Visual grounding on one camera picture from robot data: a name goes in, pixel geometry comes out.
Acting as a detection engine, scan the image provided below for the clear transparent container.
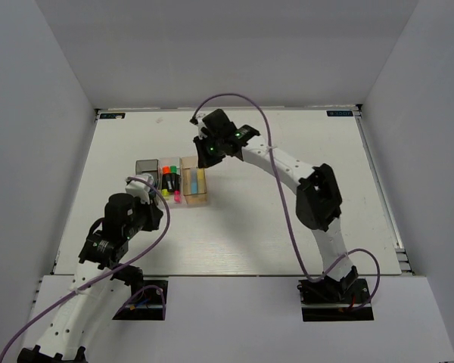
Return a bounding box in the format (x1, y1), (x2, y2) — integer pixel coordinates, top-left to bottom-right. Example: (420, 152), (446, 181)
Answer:
(159, 157), (186, 208)

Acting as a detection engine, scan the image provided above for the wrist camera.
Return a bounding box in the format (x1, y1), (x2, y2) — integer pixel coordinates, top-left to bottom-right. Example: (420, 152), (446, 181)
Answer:
(189, 115), (208, 139)
(125, 173), (154, 204)

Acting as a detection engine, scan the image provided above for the blue table label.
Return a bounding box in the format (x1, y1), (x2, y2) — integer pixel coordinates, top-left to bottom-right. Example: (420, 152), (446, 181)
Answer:
(326, 110), (353, 117)
(99, 113), (126, 119)

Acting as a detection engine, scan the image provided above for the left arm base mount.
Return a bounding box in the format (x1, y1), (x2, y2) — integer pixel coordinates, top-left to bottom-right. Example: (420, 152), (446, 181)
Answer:
(113, 278), (169, 321)

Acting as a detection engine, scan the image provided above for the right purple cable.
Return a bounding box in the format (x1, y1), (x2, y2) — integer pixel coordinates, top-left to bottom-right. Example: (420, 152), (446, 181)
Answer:
(188, 92), (381, 312)

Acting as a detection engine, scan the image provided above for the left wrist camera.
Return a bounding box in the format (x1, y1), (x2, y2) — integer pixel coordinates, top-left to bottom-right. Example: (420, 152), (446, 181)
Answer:
(125, 173), (154, 204)

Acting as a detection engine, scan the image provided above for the pastel yellow highlighter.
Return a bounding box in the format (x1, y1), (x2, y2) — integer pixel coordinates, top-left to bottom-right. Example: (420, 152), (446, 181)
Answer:
(197, 169), (206, 194)

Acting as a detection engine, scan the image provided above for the orange transparent container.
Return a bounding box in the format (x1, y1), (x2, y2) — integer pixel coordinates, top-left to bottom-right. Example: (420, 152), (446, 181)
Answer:
(180, 156), (208, 206)

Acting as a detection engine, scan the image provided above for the pastel blue highlighter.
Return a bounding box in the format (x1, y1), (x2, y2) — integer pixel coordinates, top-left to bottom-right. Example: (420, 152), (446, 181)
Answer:
(191, 168), (198, 194)

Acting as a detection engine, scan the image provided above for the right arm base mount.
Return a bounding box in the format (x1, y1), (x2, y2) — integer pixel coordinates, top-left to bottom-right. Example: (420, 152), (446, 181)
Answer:
(297, 278), (375, 322)

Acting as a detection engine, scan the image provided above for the right blue table label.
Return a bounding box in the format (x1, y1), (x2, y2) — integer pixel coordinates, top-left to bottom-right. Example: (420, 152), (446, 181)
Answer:
(326, 110), (353, 117)

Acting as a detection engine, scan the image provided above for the pink black highlighter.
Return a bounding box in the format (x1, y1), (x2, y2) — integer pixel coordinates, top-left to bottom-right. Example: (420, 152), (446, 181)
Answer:
(173, 191), (182, 203)

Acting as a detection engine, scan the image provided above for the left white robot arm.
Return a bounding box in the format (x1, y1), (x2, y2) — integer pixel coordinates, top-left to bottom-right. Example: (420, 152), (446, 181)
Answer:
(17, 192), (171, 362)

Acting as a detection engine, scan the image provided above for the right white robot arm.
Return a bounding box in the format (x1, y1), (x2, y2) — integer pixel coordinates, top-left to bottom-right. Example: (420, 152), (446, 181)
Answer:
(190, 109), (358, 302)

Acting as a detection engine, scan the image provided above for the left blue table label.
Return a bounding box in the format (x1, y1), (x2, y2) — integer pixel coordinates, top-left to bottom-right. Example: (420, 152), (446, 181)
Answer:
(99, 113), (126, 119)

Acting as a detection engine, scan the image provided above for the grey transparent container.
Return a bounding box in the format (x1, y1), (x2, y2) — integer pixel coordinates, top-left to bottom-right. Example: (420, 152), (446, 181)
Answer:
(135, 159), (159, 178)

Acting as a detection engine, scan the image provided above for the green black highlighter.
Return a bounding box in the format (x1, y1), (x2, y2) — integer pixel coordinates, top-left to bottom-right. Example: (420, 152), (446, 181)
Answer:
(170, 165), (180, 191)

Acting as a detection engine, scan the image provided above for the orange black highlighter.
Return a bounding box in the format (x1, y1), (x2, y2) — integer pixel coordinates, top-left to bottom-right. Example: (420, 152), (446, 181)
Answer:
(162, 166), (174, 193)

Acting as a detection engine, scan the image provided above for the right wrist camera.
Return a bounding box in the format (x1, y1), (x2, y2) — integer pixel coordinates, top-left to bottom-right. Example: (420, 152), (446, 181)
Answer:
(189, 115), (208, 139)

